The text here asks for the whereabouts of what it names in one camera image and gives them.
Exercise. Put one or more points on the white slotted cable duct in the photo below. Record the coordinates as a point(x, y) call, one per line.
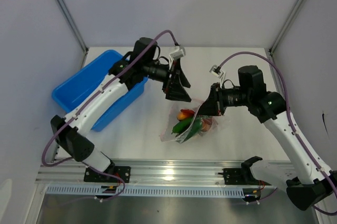
point(155, 191)

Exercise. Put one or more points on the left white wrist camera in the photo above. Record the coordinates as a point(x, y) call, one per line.
point(176, 53)

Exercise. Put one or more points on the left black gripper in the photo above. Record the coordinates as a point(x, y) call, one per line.
point(172, 86)

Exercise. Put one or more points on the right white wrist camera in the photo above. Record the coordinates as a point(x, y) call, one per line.
point(216, 71)

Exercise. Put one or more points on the toy steak slice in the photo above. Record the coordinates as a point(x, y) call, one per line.
point(206, 125)

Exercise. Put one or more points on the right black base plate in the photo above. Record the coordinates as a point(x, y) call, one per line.
point(234, 176)

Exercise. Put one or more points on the aluminium mounting rail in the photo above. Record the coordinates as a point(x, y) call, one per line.
point(171, 173)

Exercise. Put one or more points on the green toy cucumber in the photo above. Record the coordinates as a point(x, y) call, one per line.
point(182, 126)

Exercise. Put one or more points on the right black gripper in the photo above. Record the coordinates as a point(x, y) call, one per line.
point(214, 105)

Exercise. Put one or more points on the clear pink-dotted zip bag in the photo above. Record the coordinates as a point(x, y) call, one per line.
point(167, 135)

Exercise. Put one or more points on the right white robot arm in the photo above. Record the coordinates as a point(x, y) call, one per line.
point(313, 179)

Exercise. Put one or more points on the yellow toy mango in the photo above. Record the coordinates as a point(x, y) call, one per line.
point(182, 116)

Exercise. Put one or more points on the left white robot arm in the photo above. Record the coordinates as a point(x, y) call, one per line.
point(117, 85)

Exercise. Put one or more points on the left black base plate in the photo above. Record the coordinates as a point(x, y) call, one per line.
point(123, 172)

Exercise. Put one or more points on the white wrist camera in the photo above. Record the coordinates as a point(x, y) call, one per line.
point(216, 71)
point(176, 53)

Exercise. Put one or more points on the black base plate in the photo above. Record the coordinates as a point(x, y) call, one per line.
point(234, 176)
point(123, 172)

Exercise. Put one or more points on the blue plastic bin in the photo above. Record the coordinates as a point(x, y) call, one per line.
point(72, 92)

